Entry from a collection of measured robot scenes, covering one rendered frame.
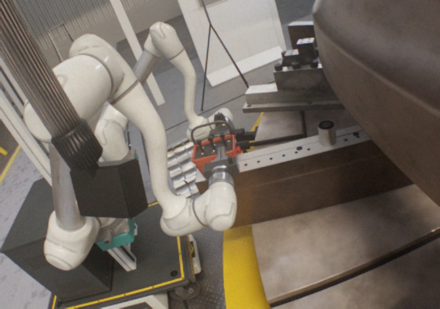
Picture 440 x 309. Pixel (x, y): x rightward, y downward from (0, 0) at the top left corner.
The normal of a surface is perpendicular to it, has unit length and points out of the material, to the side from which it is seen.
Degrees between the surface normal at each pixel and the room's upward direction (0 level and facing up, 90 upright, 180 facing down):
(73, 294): 90
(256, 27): 90
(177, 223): 81
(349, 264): 0
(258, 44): 90
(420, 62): 44
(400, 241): 0
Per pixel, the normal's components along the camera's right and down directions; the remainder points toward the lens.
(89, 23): 0.31, 0.47
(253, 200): -0.03, 0.58
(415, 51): -0.96, -0.18
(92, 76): 0.80, -0.37
